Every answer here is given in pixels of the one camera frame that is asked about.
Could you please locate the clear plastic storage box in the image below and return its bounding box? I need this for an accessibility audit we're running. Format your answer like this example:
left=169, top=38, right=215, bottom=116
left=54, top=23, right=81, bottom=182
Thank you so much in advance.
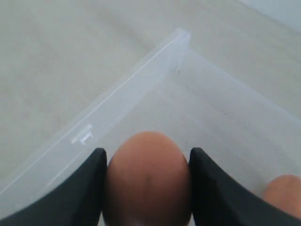
left=0, top=29, right=301, bottom=217

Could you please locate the brown egg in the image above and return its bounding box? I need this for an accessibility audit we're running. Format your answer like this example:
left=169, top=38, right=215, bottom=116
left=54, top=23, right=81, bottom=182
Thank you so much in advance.
left=103, top=131, right=192, bottom=226
left=263, top=175, right=301, bottom=218

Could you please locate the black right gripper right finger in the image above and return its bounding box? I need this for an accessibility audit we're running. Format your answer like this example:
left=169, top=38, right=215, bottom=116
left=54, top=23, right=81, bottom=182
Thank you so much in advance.
left=189, top=147, right=301, bottom=226

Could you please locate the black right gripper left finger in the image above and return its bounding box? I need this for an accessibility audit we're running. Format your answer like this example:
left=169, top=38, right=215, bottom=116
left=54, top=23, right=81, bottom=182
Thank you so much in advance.
left=0, top=148, right=107, bottom=226

